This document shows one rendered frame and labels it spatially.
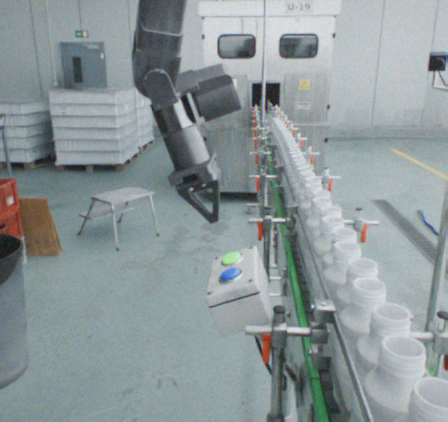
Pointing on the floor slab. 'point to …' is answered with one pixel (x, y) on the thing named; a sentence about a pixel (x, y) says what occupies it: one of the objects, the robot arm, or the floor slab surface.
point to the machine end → (320, 53)
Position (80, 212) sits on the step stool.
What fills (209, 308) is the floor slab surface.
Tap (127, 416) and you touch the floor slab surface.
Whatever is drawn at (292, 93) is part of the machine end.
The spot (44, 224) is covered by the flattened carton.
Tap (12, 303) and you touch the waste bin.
